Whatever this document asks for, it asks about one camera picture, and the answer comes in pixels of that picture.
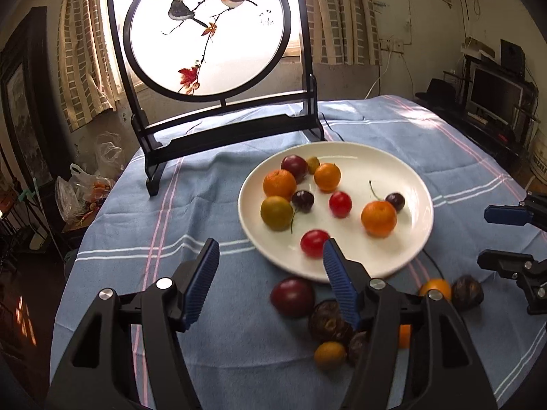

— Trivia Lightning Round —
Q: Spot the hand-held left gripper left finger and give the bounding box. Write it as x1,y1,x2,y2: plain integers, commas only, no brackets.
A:
45,238,221,410

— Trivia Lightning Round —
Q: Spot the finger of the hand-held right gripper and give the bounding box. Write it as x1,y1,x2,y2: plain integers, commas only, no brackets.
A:
477,249,547,314
484,193,547,227

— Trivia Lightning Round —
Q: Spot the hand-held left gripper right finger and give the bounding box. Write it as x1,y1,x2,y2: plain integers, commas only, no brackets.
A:
322,239,498,410

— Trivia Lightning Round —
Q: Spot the dark wrinkled passion fruit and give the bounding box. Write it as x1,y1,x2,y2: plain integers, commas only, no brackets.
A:
308,300,355,344

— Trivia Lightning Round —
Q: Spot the red cherry tomato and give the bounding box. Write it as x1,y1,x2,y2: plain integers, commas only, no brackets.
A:
329,191,353,218
300,229,331,259

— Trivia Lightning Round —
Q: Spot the large dark purple plum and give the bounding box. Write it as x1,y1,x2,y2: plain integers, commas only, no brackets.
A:
270,277,317,319

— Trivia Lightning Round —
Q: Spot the brown water chestnut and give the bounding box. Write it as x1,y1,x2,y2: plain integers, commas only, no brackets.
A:
452,274,485,312
346,331,370,366

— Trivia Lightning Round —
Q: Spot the small tan yellow fruit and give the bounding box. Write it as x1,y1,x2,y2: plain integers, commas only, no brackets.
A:
314,341,347,371

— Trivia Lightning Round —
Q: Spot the dark cherry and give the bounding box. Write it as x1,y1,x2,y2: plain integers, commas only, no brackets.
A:
291,190,316,235
369,180,406,213

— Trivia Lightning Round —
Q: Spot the greenish yellow citrus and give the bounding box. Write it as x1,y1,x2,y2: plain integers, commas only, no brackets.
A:
261,195,295,232

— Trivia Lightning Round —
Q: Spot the white round plate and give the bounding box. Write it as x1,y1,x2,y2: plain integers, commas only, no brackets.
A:
238,141,434,283

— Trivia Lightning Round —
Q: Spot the blue plaid tablecloth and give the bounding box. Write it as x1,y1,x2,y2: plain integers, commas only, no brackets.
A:
49,94,547,410

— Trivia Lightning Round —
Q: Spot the dark side desk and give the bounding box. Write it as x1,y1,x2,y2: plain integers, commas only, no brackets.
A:
421,94,537,167

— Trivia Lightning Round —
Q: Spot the computer monitor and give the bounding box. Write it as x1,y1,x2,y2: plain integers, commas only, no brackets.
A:
468,64,524,126

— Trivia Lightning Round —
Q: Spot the black hat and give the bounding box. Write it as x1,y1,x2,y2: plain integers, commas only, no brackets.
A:
415,79,458,105

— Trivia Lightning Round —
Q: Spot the bird painting table screen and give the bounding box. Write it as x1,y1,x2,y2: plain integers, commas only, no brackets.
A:
106,0,326,197

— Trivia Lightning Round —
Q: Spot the clear plastic bag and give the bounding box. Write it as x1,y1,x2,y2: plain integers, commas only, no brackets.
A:
55,164,116,223
96,132,125,180

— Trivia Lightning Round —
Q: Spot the black speaker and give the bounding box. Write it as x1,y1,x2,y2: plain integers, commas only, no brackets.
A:
500,39,526,73

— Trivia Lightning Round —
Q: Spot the dark framed painting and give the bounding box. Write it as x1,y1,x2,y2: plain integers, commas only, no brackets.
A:
0,6,65,189

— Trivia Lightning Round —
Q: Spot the brick pattern curtain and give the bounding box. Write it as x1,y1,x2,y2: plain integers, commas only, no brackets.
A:
57,0,124,133
310,0,383,67

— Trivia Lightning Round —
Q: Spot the white cable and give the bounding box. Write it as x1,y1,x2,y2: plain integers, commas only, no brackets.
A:
365,51,391,100

